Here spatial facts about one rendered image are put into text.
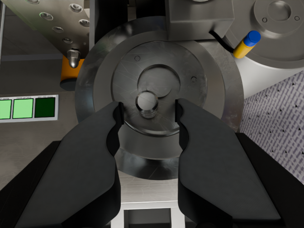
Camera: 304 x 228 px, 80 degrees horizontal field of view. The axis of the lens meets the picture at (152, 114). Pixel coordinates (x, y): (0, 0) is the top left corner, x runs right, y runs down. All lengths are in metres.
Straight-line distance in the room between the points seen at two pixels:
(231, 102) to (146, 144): 0.08
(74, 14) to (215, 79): 0.34
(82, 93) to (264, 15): 0.18
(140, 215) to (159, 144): 0.46
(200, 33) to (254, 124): 0.25
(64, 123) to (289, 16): 0.50
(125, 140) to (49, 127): 0.43
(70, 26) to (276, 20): 0.39
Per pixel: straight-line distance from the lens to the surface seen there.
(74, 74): 1.97
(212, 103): 0.16
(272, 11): 0.23
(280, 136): 0.32
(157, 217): 0.60
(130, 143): 0.15
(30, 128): 0.59
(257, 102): 0.37
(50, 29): 0.51
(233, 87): 0.17
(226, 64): 0.18
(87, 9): 0.40
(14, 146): 0.62
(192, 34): 0.17
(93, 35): 0.20
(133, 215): 0.60
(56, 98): 0.57
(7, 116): 0.63
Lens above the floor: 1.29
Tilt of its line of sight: 9 degrees down
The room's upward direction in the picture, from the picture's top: 177 degrees clockwise
